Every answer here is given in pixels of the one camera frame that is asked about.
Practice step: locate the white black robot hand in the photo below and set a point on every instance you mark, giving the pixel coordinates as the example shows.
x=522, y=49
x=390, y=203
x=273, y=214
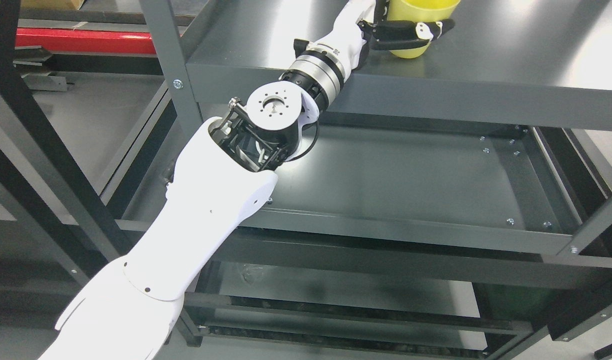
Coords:
x=362, y=26

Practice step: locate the yellow plastic cup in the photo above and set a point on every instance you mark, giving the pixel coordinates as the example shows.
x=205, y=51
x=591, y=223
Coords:
x=424, y=15

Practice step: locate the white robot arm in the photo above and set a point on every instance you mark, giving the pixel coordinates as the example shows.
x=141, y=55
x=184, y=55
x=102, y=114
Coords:
x=224, y=174

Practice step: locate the dark metal shelf rack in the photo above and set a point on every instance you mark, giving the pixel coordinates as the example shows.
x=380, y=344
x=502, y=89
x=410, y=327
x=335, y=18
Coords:
x=445, y=206

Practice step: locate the red metal beam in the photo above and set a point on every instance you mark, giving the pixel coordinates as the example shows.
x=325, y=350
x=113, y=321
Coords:
x=86, y=41

